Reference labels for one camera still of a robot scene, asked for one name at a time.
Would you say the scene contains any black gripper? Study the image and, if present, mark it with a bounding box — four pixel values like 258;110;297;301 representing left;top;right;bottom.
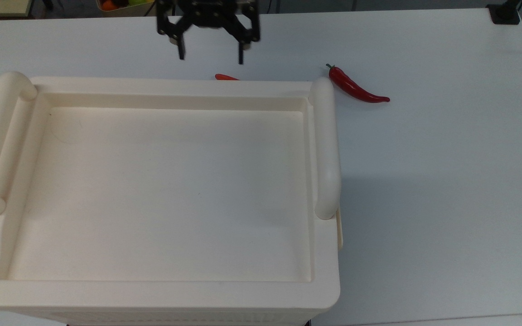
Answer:
155;0;261;65

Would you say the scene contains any bowl of toy fruit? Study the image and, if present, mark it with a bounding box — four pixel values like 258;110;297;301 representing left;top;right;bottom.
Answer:
96;0;156;17

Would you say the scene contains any cream plastic basket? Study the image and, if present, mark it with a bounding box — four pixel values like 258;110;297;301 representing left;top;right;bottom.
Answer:
0;71;344;326

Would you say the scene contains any wooden side table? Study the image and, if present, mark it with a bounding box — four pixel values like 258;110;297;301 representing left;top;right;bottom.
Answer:
0;0;34;18

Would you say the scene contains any black table clamp mount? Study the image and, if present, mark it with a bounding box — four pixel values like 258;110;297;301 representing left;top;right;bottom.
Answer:
487;0;522;25

